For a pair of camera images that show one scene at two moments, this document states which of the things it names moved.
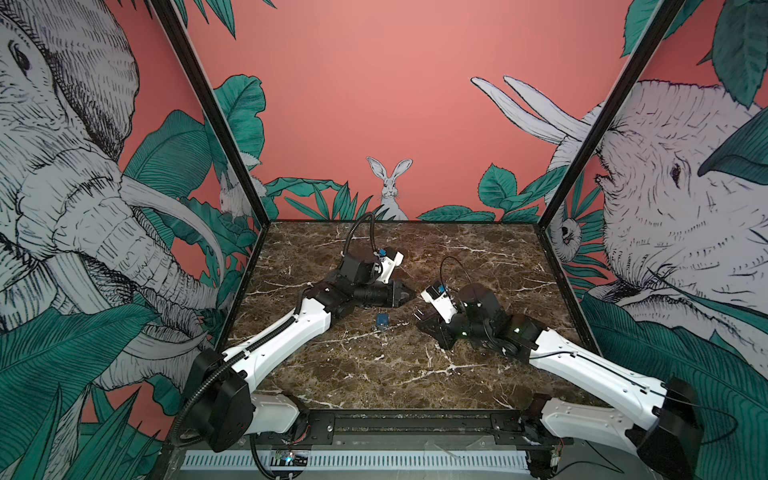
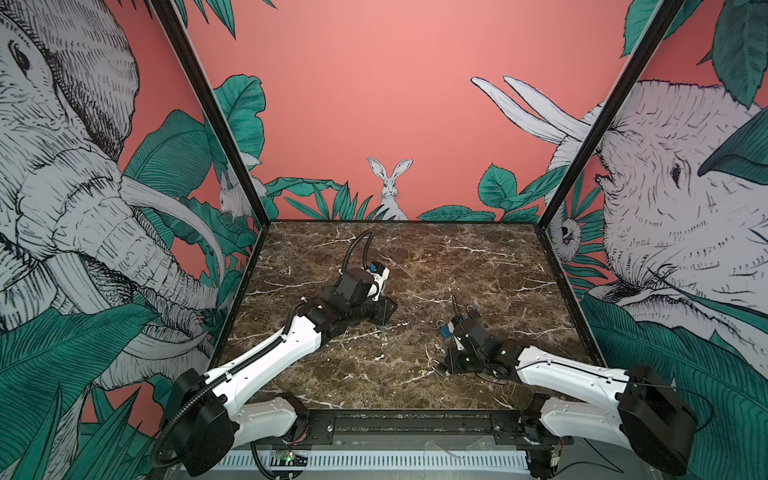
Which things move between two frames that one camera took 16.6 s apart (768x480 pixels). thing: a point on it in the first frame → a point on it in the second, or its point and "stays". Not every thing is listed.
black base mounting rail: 414,428 stays
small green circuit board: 289,458 stays
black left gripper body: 391,293 → 374,311
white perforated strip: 251,460 stays
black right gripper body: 449,332 → 461,362
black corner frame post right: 657,33 stays
